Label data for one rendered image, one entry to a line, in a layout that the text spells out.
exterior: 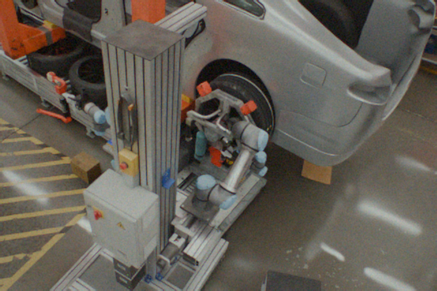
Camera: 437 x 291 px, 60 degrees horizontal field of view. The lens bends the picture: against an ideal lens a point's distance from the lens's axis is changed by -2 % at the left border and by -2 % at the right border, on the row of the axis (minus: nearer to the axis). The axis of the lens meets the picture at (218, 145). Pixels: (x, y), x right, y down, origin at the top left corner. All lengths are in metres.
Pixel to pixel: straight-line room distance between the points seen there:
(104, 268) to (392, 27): 3.44
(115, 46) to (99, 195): 0.81
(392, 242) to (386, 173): 0.88
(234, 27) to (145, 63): 1.41
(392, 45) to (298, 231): 2.11
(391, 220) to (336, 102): 1.69
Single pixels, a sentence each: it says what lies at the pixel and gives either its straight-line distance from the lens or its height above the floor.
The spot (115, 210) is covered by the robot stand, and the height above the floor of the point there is 1.23.
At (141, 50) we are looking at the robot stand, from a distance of 1.58.
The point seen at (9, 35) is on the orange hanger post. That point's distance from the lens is 4.44.
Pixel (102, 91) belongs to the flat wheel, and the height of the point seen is 0.46.
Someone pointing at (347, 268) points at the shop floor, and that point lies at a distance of 3.54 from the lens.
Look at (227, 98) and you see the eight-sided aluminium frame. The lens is 2.89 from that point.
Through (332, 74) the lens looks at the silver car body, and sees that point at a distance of 2.63.
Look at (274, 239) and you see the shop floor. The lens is 3.47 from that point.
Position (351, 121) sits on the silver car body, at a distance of 2.77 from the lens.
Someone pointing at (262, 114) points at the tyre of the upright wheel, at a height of 1.04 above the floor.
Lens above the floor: 2.84
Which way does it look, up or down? 44 degrees down
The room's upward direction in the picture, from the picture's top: 9 degrees clockwise
